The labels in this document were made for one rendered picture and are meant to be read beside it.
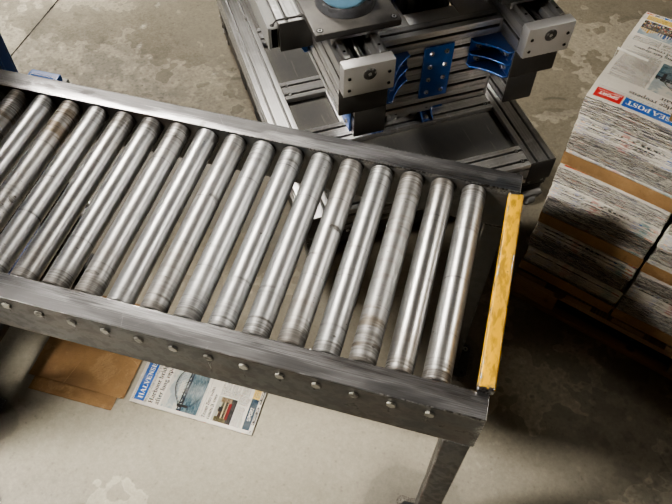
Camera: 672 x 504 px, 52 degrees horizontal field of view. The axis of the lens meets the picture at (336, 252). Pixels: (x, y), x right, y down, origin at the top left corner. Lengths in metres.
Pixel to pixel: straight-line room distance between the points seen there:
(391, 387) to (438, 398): 0.08
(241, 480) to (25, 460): 0.59
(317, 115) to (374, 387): 1.40
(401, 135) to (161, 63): 1.13
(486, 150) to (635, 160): 0.73
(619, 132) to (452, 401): 0.79
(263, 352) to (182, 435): 0.87
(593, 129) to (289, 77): 1.22
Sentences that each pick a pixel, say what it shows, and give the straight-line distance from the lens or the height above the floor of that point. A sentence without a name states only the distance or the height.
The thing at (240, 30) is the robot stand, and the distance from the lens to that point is 2.73.
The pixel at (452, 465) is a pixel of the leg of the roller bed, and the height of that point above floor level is 0.57.
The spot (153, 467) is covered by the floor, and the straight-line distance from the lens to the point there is 2.00.
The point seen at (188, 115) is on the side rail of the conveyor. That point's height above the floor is 0.80.
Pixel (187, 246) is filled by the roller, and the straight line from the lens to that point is 1.33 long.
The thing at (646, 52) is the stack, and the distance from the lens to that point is 1.82.
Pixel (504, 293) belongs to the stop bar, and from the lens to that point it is 1.26.
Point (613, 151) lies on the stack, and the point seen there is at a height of 0.71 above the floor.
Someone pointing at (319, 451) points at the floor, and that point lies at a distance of 1.96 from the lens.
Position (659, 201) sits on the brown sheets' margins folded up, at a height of 0.62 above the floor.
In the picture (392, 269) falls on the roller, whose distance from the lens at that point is 1.28.
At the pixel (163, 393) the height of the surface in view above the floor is 0.01.
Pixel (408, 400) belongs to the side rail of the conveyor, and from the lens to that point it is 1.15.
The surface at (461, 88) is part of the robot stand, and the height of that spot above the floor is 0.50.
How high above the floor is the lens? 1.85
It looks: 55 degrees down
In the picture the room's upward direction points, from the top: 1 degrees clockwise
